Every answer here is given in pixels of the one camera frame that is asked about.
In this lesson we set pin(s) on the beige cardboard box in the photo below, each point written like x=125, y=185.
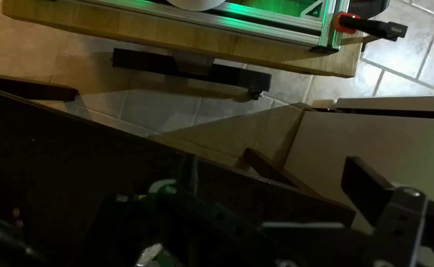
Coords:
x=374, y=142

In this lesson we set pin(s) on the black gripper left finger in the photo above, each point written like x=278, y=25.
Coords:
x=189, y=175

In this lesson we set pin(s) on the black table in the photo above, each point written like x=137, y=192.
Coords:
x=78, y=172

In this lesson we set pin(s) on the black clamp with orange collar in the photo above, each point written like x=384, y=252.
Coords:
x=374, y=26

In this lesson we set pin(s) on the wooden platform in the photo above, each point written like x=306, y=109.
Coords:
x=128, y=26

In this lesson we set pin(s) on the black platform foot bar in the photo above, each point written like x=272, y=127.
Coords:
x=152, y=60

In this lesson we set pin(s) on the aluminium robot stand frame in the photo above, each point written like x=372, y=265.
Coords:
x=276, y=26

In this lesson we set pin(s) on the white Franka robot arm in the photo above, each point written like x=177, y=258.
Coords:
x=196, y=3

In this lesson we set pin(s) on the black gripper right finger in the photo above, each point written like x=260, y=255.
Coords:
x=399, y=222

